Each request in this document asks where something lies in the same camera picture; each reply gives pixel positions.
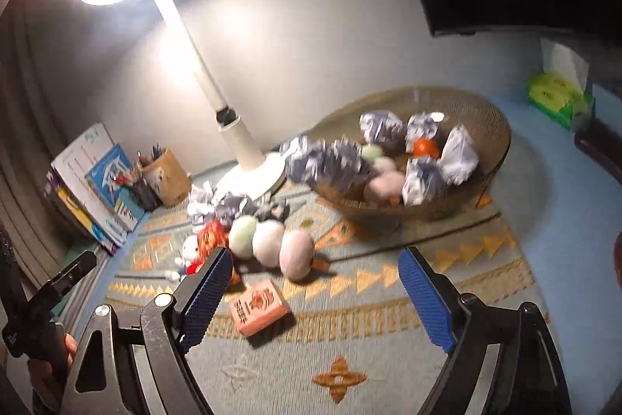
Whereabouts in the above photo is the hello kitty plush toy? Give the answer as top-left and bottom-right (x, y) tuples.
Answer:
(164, 235), (204, 282)

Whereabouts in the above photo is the red snack bag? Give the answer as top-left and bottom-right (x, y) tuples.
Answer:
(194, 220), (230, 273)

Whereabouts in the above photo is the pastel dango plush toy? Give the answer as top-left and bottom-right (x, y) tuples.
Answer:
(228, 216), (315, 281)

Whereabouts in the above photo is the paper pile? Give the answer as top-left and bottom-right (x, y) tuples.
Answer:
(187, 180), (290, 229)

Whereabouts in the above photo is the white paper ball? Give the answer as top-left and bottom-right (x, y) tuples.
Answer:
(280, 135), (372, 194)

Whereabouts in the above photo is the person's left hand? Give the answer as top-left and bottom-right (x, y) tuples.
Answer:
(28, 334), (78, 413)

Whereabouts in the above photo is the small pink card box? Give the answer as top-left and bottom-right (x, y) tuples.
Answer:
(229, 279), (291, 338)

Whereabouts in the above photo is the black mesh pen holder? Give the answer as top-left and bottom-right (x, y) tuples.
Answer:
(126, 177), (160, 212)

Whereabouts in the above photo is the bamboo pen holder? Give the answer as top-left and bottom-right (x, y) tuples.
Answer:
(140, 149), (191, 207)

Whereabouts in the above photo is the blue cover workbook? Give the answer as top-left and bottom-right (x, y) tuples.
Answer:
(86, 144), (145, 232)

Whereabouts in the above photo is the patterned blue table mat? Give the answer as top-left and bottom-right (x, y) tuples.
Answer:
(103, 161), (550, 415)

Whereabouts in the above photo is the yellow cover book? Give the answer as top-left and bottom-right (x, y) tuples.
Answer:
(55, 186), (117, 256)

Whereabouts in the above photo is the brown ribbed bowl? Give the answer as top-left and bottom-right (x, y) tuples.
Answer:
(307, 86), (511, 219)

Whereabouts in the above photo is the dark wooden chair back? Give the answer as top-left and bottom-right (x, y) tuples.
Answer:
(575, 119), (622, 183)

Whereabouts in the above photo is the green tissue pack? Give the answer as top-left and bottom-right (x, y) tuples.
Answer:
(527, 38), (595, 133)

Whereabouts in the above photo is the white desk lamp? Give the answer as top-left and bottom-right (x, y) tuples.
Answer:
(80, 0), (285, 200)

